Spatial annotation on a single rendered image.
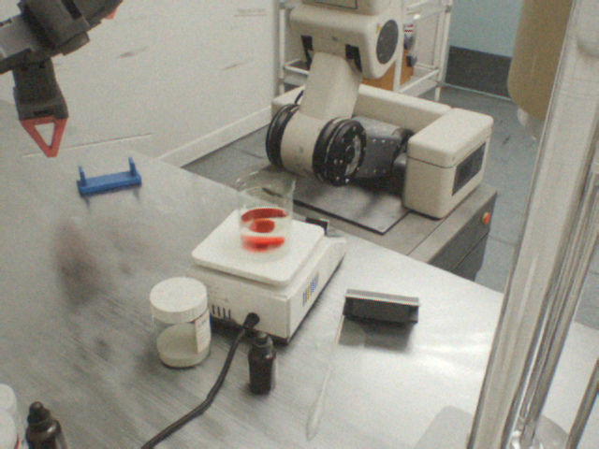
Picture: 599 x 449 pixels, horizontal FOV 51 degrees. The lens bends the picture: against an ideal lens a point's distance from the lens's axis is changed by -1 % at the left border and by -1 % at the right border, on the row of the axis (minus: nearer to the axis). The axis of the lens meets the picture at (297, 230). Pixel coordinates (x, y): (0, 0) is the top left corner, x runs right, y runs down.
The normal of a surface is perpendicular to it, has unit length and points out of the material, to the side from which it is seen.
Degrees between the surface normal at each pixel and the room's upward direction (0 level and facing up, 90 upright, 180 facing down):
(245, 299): 90
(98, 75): 90
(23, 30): 59
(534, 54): 90
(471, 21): 90
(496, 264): 0
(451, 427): 0
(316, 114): 64
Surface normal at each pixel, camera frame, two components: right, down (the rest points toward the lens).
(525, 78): -0.98, 0.09
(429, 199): -0.59, 0.42
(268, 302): -0.40, 0.48
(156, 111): 0.81, 0.33
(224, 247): 0.01, -0.85
